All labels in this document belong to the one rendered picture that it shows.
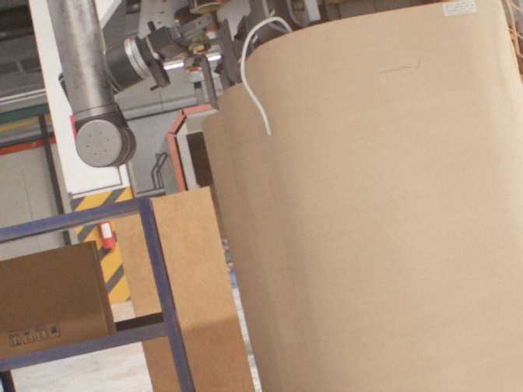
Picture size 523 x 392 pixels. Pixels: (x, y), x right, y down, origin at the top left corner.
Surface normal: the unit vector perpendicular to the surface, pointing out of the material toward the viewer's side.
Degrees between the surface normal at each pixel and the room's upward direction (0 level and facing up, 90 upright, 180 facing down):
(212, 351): 90
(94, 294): 90
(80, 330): 90
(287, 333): 90
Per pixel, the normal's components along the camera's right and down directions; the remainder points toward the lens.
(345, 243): -0.44, 0.10
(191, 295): 0.17, -0.04
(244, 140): -0.80, 0.18
